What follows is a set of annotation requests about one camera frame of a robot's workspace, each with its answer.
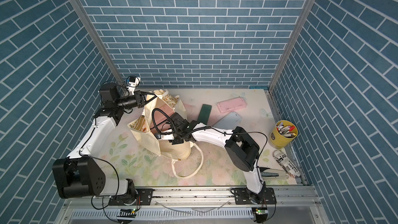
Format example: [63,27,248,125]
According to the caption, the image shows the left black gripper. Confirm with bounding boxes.
[115,92,157,112]

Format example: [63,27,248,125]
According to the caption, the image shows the dark green pencil case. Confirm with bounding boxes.
[198,104,212,125]

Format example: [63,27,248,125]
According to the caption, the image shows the cream canvas tote bag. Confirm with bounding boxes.
[127,89,204,179]

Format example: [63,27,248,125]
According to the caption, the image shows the light blue case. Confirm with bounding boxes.
[213,112,242,130]

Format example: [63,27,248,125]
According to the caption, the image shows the pink pencil case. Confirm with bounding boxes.
[216,97,247,113]

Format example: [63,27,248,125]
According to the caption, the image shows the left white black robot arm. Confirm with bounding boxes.
[52,84,156,205]

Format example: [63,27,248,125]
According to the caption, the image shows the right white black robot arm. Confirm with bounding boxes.
[167,113,266,204]

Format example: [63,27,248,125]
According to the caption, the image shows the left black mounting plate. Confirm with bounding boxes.
[108,188,154,206]

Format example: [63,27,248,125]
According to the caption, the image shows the black mounting plate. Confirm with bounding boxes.
[108,188,154,206]
[230,186,277,205]

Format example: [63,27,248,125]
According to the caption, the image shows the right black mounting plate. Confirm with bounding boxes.
[230,186,277,205]

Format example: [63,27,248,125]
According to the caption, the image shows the black grey stapler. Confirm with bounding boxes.
[260,167,290,180]

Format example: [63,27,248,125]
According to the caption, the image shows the yellow pen holder cup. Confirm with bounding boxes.
[270,120,298,149]

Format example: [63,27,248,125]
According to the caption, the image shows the white printed packet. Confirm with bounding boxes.
[273,150,301,178]

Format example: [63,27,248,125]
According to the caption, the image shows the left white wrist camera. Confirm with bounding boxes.
[125,75,141,95]

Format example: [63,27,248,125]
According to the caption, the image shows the aluminium front rail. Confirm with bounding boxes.
[55,186,329,224]

